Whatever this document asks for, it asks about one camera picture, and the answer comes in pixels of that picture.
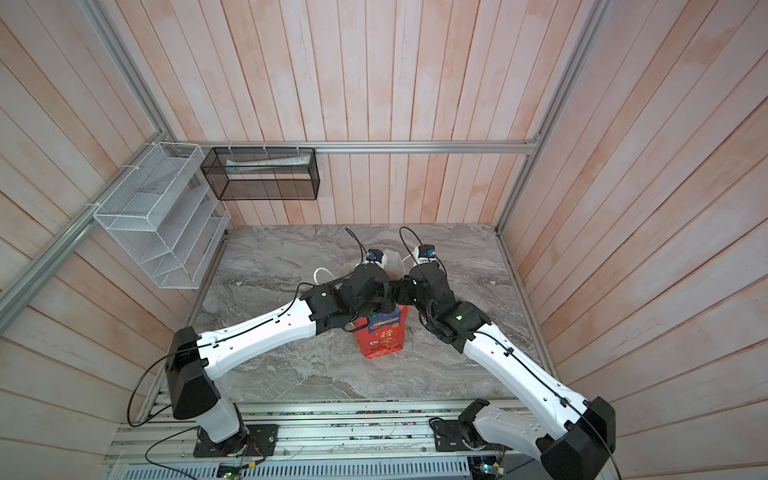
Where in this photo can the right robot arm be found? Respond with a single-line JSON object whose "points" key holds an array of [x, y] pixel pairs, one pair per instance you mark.
{"points": [[571, 436]]}

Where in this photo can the black wire mesh basket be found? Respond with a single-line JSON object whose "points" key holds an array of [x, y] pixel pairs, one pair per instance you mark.
{"points": [[262, 173]]}

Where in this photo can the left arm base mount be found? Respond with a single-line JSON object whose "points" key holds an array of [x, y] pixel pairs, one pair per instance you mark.
{"points": [[254, 440]]}

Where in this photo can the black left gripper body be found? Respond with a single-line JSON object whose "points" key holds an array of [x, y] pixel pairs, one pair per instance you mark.
{"points": [[383, 302]]}

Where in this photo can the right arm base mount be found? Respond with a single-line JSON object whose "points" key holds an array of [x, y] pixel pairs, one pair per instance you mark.
{"points": [[460, 434]]}

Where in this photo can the red paper bag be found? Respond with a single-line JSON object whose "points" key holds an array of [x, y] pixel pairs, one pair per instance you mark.
{"points": [[376, 335]]}

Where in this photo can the white wire mesh shelf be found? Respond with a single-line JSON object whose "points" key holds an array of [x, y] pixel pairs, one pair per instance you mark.
{"points": [[169, 227]]}

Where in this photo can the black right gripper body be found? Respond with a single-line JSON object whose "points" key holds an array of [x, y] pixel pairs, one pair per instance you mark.
{"points": [[407, 293]]}

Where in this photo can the aluminium frame rail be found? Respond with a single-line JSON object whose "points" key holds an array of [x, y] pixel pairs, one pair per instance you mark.
{"points": [[108, 79]]}

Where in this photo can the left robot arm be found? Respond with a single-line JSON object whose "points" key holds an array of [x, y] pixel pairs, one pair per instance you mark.
{"points": [[196, 360]]}

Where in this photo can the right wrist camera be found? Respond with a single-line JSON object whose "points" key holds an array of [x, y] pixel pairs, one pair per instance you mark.
{"points": [[424, 254]]}

